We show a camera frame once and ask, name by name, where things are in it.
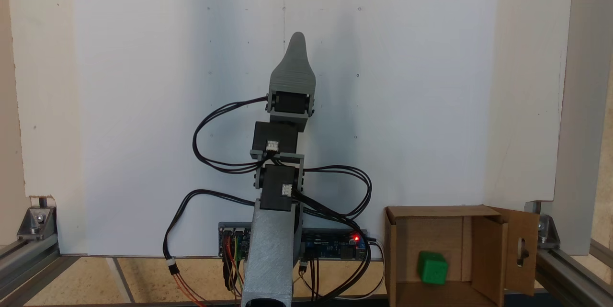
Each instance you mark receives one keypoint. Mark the metal corner bracket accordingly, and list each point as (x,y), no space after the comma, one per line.
(548,233)
(36,223)

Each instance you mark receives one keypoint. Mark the white paper sheet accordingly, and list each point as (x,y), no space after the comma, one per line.
(407,106)
(119,106)

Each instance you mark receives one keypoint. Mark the blue power circuit board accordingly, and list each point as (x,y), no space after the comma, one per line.
(330,247)

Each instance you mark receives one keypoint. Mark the green die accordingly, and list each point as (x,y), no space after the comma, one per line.
(432,267)

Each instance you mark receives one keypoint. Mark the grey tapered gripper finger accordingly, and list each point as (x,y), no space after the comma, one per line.
(293,72)

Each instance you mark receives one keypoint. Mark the black motor controller board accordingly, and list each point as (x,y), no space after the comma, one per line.
(234,242)

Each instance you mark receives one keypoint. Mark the brown cardboard box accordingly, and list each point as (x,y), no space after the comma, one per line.
(488,259)

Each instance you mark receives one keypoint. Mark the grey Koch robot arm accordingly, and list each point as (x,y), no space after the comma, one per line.
(270,259)

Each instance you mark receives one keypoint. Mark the aluminium frame post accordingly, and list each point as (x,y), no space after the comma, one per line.
(584,106)

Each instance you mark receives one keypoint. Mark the aluminium frame rail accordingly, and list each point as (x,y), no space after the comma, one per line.
(28,268)
(574,273)

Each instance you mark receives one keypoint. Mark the black plug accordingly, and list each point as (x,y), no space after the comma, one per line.
(228,276)

